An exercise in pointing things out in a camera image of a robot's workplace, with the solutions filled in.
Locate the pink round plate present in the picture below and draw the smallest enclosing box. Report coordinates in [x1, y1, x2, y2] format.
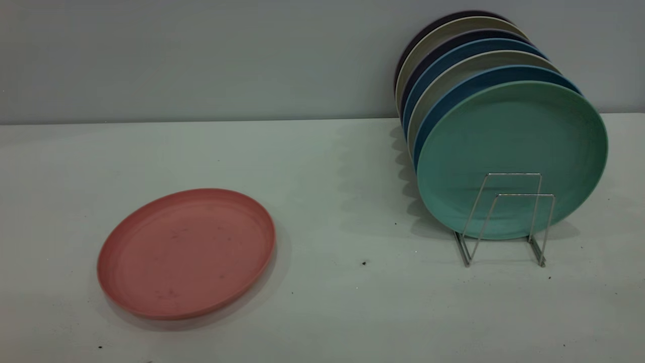
[97, 188, 277, 321]

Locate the beige round plate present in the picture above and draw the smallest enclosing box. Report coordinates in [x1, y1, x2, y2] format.
[395, 16, 530, 112]
[406, 49, 562, 153]

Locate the blue round plate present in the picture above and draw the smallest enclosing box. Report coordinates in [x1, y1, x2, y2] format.
[412, 65, 584, 170]
[402, 38, 549, 138]

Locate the dark purple round plate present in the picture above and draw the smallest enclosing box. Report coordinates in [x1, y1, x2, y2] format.
[394, 10, 509, 92]
[399, 29, 530, 115]

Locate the green round plate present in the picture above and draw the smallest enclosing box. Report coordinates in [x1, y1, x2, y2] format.
[416, 81, 609, 240]

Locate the metal wire plate rack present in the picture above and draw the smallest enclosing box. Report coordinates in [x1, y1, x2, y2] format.
[454, 172, 556, 268]

